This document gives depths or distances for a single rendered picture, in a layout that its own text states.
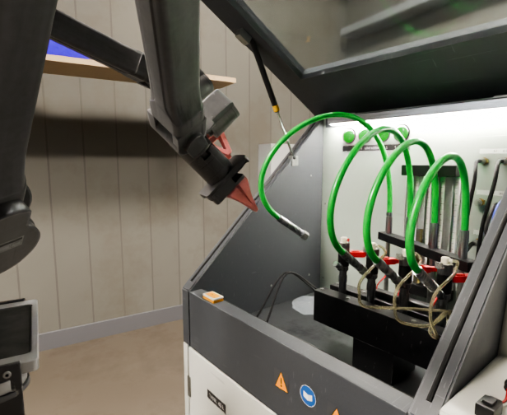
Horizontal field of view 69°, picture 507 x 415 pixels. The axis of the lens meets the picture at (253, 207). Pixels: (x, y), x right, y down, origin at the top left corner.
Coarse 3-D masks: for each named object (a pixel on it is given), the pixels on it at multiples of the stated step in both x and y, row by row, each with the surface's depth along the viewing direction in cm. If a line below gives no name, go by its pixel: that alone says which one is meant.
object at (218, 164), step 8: (208, 152) 64; (216, 152) 64; (200, 160) 63; (208, 160) 63; (216, 160) 64; (224, 160) 65; (232, 160) 69; (240, 160) 65; (248, 160) 66; (200, 168) 64; (208, 168) 64; (216, 168) 64; (224, 168) 65; (232, 168) 65; (240, 168) 66; (208, 176) 65; (216, 176) 64; (224, 176) 65; (232, 176) 66; (208, 184) 68; (216, 184) 65; (200, 192) 69; (208, 192) 65
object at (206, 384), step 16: (192, 352) 101; (192, 368) 101; (208, 368) 94; (192, 384) 102; (208, 384) 95; (224, 384) 89; (192, 400) 103; (208, 400) 96; (224, 400) 90; (240, 400) 84; (256, 400) 80
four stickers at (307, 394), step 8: (280, 376) 72; (280, 384) 73; (304, 384) 67; (288, 392) 71; (304, 392) 67; (312, 392) 66; (304, 400) 68; (312, 400) 66; (312, 408) 66; (328, 408) 63; (336, 408) 62
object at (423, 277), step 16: (448, 160) 66; (432, 176) 63; (464, 176) 72; (464, 192) 74; (416, 208) 61; (464, 208) 74; (464, 224) 75; (464, 240) 75; (464, 256) 76; (416, 272) 64; (432, 288) 67
